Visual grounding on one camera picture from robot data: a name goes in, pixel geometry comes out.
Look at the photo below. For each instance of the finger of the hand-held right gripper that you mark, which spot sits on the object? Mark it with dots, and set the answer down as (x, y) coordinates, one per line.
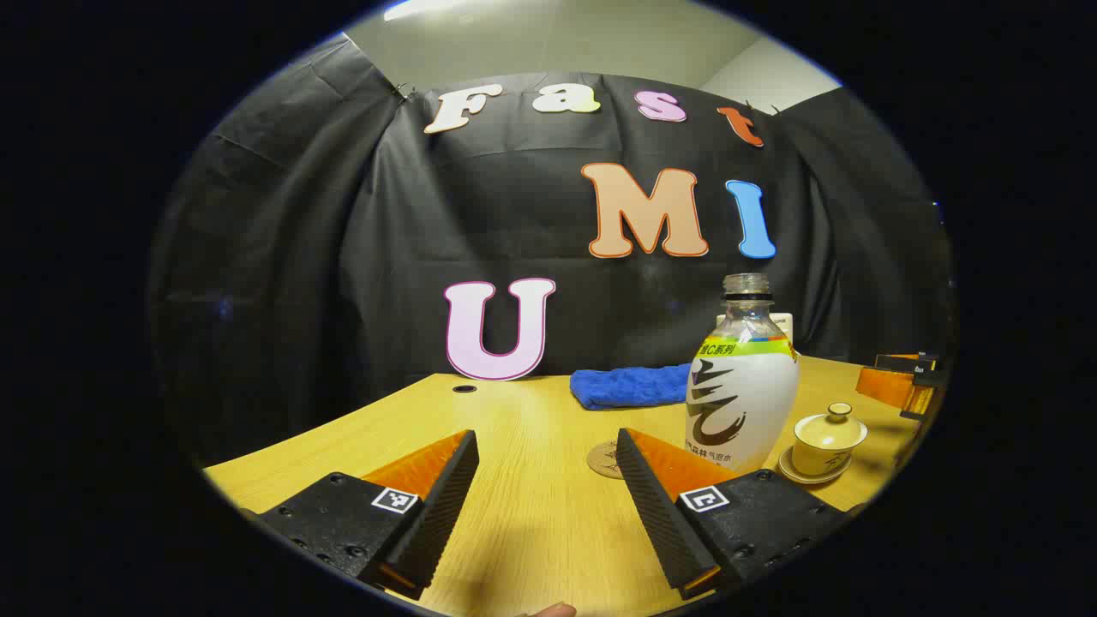
(924, 401)
(883, 381)

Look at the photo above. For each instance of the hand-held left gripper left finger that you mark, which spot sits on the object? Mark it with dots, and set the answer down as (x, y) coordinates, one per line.
(441, 506)

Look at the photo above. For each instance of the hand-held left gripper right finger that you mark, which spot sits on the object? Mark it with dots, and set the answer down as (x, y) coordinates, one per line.
(656, 506)

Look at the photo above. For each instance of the round wooden coaster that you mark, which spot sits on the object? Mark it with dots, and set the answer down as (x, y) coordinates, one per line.
(602, 461)

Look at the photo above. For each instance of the cream teacup lid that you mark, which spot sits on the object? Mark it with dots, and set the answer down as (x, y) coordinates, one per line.
(830, 431)

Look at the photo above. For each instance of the cream ceramic teacup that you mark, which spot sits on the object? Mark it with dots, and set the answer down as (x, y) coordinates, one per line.
(818, 461)

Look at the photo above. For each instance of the white label water bottle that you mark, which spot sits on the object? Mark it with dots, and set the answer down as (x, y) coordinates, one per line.
(754, 403)

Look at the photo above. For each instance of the white toaster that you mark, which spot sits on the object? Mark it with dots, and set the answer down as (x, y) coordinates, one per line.
(782, 330)

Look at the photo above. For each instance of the blue folded towel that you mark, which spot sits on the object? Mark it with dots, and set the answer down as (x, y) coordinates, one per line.
(630, 387)

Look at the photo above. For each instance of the cream ceramic saucer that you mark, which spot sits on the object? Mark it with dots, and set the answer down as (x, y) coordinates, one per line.
(793, 471)

